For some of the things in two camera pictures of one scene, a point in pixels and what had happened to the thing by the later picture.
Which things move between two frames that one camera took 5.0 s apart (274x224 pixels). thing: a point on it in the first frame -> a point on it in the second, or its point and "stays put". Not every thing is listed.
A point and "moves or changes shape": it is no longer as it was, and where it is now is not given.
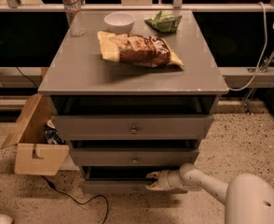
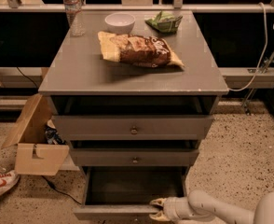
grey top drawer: [135, 127] stays put
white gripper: [164, 180] -> [171, 208]
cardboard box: [34, 155] stays put
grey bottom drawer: [121, 179] moves or changes shape
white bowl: [120, 22] stays put
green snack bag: [164, 21] stays put
